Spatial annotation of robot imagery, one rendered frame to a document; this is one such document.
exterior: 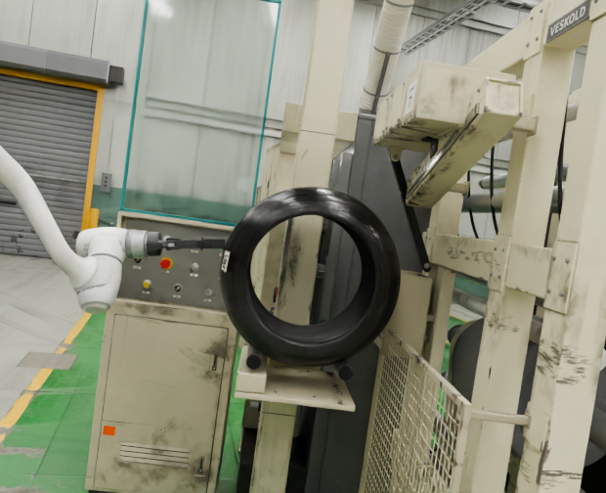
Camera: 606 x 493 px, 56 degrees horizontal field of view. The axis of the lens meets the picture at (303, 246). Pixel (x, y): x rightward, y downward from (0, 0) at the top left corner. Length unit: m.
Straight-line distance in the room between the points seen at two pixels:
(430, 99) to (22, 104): 9.92
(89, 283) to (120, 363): 0.89
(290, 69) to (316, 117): 9.10
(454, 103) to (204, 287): 1.38
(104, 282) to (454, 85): 1.09
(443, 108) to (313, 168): 0.69
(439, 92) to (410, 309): 0.85
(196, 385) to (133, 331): 0.35
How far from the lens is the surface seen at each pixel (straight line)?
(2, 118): 11.12
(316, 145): 2.08
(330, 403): 1.80
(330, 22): 2.18
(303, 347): 1.73
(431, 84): 1.53
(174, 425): 2.59
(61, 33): 11.21
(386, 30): 2.55
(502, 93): 1.49
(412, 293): 2.08
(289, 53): 11.25
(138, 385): 2.56
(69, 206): 10.83
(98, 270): 1.72
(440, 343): 2.15
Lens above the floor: 1.35
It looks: 3 degrees down
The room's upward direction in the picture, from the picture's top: 8 degrees clockwise
